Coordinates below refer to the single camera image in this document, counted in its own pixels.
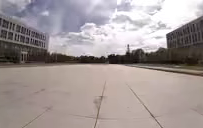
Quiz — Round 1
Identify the row of dark trees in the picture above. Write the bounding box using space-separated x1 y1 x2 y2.
46 47 203 66

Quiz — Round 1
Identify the distant tower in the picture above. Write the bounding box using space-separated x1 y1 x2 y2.
125 43 131 56

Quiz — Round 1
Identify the pale concrete slab plaza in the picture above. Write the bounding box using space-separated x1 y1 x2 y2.
0 63 203 128

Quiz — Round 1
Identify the raised concrete kerb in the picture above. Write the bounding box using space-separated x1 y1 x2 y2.
123 63 203 79

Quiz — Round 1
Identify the grey multi-storey building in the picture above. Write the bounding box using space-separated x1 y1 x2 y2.
165 10 203 64

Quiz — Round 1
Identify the pale long building with windows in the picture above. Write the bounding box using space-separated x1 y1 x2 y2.
0 9 51 64

